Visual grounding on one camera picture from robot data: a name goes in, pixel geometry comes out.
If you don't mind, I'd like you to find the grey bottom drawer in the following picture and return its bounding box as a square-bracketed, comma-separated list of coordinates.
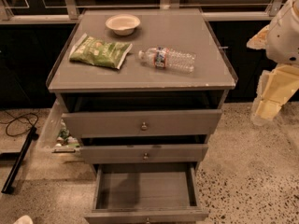
[85, 162, 208, 224]

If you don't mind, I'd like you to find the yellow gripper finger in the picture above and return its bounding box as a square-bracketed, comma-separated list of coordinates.
[251, 63, 299, 126]
[247, 25, 269, 49]

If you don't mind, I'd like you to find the grey drawer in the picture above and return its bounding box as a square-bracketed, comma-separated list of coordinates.
[85, 162, 208, 224]
[80, 144, 207, 164]
[62, 109, 221, 138]

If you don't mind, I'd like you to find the white paper bowl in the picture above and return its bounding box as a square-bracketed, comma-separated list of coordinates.
[106, 14, 141, 36]

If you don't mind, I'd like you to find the black cable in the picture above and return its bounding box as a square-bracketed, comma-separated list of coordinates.
[0, 109, 40, 138]

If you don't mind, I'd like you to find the grey middle drawer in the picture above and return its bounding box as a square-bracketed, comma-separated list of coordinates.
[80, 144, 207, 164]

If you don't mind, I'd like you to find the grey drawer cabinet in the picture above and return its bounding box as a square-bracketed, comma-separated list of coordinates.
[46, 8, 239, 173]

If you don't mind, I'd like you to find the white object at bottom edge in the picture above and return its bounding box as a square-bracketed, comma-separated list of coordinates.
[13, 215, 34, 224]

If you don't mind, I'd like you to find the grey top drawer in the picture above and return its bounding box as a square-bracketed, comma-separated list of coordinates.
[62, 109, 221, 138]

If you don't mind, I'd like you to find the clear plastic water bottle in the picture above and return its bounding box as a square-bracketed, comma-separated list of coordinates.
[138, 47, 196, 74]

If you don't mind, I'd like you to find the black metal bar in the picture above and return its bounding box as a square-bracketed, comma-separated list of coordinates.
[1, 127, 38, 194]

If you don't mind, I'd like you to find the green chip bag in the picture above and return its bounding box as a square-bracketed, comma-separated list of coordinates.
[69, 34, 133, 70]

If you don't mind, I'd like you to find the clear plastic bin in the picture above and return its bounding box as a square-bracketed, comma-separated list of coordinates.
[37, 101, 79, 154]

